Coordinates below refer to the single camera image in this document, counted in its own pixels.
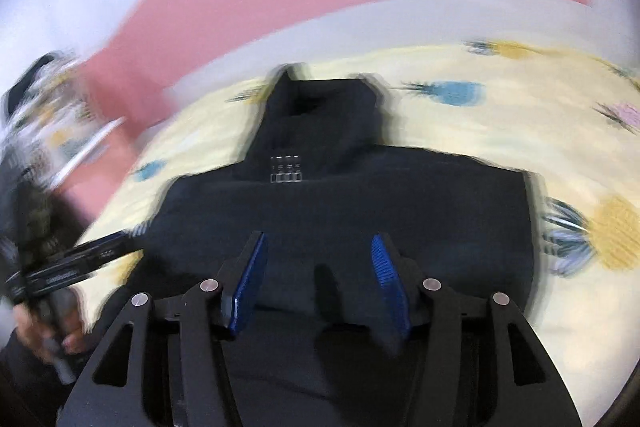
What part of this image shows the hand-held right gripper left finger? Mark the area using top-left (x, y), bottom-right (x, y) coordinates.
top-left (57, 231), bottom-right (269, 427)

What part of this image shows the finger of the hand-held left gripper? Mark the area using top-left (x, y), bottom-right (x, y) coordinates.
top-left (7, 229), bottom-right (147, 305)

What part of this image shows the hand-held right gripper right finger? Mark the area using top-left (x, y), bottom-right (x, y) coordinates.
top-left (371, 234), bottom-right (583, 427)

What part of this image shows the black garment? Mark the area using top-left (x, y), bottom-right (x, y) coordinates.
top-left (132, 64), bottom-right (546, 427)

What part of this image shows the person's left forearm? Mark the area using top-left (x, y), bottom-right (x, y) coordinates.
top-left (0, 332), bottom-right (76, 427)

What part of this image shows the person's left hand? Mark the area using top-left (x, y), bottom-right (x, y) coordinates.
top-left (12, 292), bottom-right (95, 360)

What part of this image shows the yellow fruit-print bedsheet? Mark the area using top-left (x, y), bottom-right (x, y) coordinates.
top-left (75, 39), bottom-right (640, 413)

